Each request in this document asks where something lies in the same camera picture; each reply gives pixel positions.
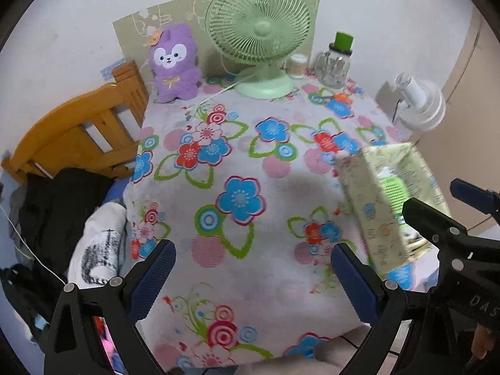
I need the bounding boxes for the floral tablecloth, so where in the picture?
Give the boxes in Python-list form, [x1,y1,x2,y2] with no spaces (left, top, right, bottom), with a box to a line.
[123,74,442,370]

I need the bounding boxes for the wooden chair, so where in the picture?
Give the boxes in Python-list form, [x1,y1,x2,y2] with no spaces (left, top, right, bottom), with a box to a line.
[2,60,149,182]

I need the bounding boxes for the glass jar with green lid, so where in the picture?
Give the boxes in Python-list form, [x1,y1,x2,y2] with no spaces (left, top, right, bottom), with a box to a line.
[314,31,354,90]

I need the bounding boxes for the white standing fan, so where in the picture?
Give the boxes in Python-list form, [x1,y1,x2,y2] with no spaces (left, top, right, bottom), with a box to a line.
[391,72,446,131]

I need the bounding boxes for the person's right hand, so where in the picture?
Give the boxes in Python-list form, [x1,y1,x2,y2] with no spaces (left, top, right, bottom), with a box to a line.
[471,326,491,360]

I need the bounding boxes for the cotton swab jar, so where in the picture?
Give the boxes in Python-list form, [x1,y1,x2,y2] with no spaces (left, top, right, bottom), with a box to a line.
[287,55,309,79]

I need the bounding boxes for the purple plush toy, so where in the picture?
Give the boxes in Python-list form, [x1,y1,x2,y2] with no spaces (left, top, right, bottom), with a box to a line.
[150,23,203,103]

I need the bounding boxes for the black floor cable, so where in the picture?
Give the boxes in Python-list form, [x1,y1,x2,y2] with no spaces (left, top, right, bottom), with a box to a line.
[340,336,365,351]

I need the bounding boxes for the green desk fan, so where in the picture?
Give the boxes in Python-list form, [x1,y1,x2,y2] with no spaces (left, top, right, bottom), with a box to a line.
[205,0,313,99]

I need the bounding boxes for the orange scissors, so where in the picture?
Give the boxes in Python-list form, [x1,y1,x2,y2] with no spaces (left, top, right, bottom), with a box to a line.
[312,90,353,104]

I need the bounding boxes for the white desk fan cable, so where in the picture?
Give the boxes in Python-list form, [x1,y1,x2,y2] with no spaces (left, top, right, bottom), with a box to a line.
[191,80,243,107]

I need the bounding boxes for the yellow printed storage box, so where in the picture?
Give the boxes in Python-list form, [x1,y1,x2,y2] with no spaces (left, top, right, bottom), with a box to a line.
[336,142,452,274]

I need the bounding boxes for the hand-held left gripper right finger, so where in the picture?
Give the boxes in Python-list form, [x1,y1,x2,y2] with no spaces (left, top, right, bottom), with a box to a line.
[331,242,442,375]

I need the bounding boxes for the beige printed board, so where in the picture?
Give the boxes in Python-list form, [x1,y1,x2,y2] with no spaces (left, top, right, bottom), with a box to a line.
[113,0,320,83]

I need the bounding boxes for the beige door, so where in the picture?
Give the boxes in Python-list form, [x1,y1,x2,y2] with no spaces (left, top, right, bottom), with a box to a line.
[406,8,500,235]

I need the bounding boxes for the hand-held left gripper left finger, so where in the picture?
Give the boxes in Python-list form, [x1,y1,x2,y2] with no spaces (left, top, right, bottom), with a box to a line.
[44,239,177,375]

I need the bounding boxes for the thin white cable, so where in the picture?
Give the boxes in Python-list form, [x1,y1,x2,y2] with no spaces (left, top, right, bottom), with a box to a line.
[0,203,67,286]

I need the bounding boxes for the blue wall tape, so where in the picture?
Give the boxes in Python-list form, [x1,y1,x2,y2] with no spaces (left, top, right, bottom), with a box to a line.
[101,58,128,79]

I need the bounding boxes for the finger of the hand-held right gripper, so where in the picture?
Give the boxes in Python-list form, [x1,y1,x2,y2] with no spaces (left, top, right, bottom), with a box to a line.
[402,197,469,251]
[450,178,500,215]

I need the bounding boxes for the white printed cloth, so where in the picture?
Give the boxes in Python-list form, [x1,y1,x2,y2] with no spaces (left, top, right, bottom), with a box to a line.
[68,203,129,288]

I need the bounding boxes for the dark clothes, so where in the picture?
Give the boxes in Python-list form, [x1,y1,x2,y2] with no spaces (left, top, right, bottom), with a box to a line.
[17,168,114,266]

